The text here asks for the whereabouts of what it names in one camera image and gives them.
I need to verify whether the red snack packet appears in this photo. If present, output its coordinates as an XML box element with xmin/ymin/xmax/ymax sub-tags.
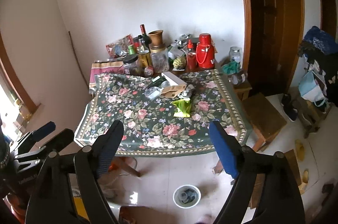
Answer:
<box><xmin>105</xmin><ymin>34</ymin><xmax>134</xmax><ymax>59</ymax></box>

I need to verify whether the red sauce bottle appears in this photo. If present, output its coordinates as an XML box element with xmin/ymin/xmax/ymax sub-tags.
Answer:
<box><xmin>186</xmin><ymin>39</ymin><xmax>196</xmax><ymax>72</ymax></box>

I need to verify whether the silver foil packet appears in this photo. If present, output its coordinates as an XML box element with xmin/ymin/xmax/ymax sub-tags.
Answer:
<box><xmin>173</xmin><ymin>33</ymin><xmax>193</xmax><ymax>48</ymax></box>

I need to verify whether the dark wooden door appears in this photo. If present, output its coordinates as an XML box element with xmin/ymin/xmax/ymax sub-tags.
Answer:
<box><xmin>247</xmin><ymin>0</ymin><xmax>305</xmax><ymax>98</ymax></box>

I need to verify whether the white plastic bucket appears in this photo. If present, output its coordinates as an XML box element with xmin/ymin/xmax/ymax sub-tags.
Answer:
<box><xmin>173</xmin><ymin>184</ymin><xmax>201</xmax><ymax>209</ymax></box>

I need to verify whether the floral green tablecloth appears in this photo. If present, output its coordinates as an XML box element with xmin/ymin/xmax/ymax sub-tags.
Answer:
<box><xmin>75</xmin><ymin>69</ymin><xmax>250</xmax><ymax>158</ymax></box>

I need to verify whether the small wooden bench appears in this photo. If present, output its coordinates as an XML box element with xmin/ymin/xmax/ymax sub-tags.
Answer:
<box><xmin>296</xmin><ymin>97</ymin><xmax>329</xmax><ymax>139</ymax></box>

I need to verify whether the dark wine bottle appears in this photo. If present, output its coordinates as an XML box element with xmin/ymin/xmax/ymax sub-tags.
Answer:
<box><xmin>139</xmin><ymin>24</ymin><xmax>152</xmax><ymax>48</ymax></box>

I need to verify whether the dark glass jar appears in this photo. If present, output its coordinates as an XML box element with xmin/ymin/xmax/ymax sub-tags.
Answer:
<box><xmin>123</xmin><ymin>55</ymin><xmax>140</xmax><ymax>76</ymax></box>

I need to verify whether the yellow prickly ornament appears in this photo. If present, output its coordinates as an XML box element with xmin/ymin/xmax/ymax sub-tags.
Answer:
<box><xmin>172</xmin><ymin>56</ymin><xmax>187</xmax><ymax>71</ymax></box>

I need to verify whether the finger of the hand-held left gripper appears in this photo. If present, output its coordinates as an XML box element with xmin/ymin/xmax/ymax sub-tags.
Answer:
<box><xmin>43</xmin><ymin>128</ymin><xmax>75</xmax><ymax>154</ymax></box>
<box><xmin>27</xmin><ymin>122</ymin><xmax>57</xmax><ymax>142</ymax></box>

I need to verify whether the long white box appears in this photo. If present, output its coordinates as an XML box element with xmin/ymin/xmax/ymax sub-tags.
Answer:
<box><xmin>161</xmin><ymin>71</ymin><xmax>184</xmax><ymax>86</ymax></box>

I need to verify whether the green snack wrapper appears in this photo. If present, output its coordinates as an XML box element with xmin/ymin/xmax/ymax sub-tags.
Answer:
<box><xmin>171</xmin><ymin>98</ymin><xmax>192</xmax><ymax>118</ymax></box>

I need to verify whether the clear bottle black cap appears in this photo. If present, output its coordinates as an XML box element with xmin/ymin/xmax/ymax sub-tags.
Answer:
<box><xmin>182</xmin><ymin>85</ymin><xmax>196</xmax><ymax>98</ymax></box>

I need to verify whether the pile of dark clothes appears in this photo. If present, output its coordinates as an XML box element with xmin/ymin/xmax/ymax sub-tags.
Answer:
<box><xmin>298</xmin><ymin>39</ymin><xmax>338</xmax><ymax>109</ymax></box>

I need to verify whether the blue patterned cloth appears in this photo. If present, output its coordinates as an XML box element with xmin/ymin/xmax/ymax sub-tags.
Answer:
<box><xmin>302</xmin><ymin>26</ymin><xmax>338</xmax><ymax>56</ymax></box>

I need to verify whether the brown cardboard box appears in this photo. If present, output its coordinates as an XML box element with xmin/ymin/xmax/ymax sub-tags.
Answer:
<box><xmin>160</xmin><ymin>84</ymin><xmax>188</xmax><ymax>98</ymax></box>

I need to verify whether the glass jar metal lid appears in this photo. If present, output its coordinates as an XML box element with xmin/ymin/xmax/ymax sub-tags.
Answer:
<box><xmin>229</xmin><ymin>71</ymin><xmax>249</xmax><ymax>86</ymax></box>

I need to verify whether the wooden window frame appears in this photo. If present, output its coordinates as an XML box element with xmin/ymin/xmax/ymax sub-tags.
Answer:
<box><xmin>0</xmin><ymin>31</ymin><xmax>42</xmax><ymax>119</ymax></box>

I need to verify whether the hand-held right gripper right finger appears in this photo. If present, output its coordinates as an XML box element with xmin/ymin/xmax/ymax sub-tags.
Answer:
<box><xmin>208</xmin><ymin>120</ymin><xmax>314</xmax><ymax>224</ymax></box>

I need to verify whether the thin wooden stick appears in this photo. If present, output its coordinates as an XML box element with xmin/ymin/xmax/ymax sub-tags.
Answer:
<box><xmin>68</xmin><ymin>31</ymin><xmax>91</xmax><ymax>87</ymax></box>

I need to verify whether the large glass storage jar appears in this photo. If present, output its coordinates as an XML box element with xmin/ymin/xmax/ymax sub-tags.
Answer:
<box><xmin>149</xmin><ymin>45</ymin><xmax>170</xmax><ymax>74</ymax></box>

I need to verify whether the clear plastic container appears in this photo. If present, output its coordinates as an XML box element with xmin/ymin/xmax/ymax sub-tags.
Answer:
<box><xmin>144</xmin><ymin>86</ymin><xmax>162</xmax><ymax>100</ymax></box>

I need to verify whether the wooden stool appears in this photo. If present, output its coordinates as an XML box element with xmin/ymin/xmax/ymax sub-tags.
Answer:
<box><xmin>242</xmin><ymin>92</ymin><xmax>288</xmax><ymax>152</ymax></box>

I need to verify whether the tall clear glass jar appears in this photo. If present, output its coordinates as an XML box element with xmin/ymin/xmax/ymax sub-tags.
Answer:
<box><xmin>229</xmin><ymin>46</ymin><xmax>242</xmax><ymax>64</ymax></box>

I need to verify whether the black shoe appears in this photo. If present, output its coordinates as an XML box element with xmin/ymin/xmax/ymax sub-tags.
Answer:
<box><xmin>283</xmin><ymin>106</ymin><xmax>298</xmax><ymax>123</ymax></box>
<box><xmin>281</xmin><ymin>94</ymin><xmax>293</xmax><ymax>109</ymax></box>

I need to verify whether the green cloth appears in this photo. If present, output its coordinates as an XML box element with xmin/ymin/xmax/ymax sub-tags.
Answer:
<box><xmin>221</xmin><ymin>61</ymin><xmax>241</xmax><ymax>75</ymax></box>

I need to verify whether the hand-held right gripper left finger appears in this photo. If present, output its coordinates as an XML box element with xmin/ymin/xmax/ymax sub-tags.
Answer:
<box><xmin>26</xmin><ymin>120</ymin><xmax>124</xmax><ymax>224</ymax></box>

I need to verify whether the red thermos flask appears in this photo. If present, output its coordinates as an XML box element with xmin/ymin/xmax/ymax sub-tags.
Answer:
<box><xmin>196</xmin><ymin>33</ymin><xmax>217</xmax><ymax>69</ymax></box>

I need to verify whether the white blue bag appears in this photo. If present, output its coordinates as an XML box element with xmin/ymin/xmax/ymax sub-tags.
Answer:
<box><xmin>298</xmin><ymin>69</ymin><xmax>331</xmax><ymax>108</ymax></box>

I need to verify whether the yellow label glass bottle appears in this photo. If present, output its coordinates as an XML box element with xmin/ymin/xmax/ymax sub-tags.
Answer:
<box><xmin>138</xmin><ymin>38</ymin><xmax>153</xmax><ymax>69</ymax></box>

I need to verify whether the brown cardboard sheet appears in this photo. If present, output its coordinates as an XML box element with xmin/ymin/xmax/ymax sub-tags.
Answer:
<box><xmin>249</xmin><ymin>149</ymin><xmax>303</xmax><ymax>210</ymax></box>

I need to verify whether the wooden side table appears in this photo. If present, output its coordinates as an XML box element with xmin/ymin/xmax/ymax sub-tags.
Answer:
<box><xmin>233</xmin><ymin>78</ymin><xmax>253</xmax><ymax>101</ymax></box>

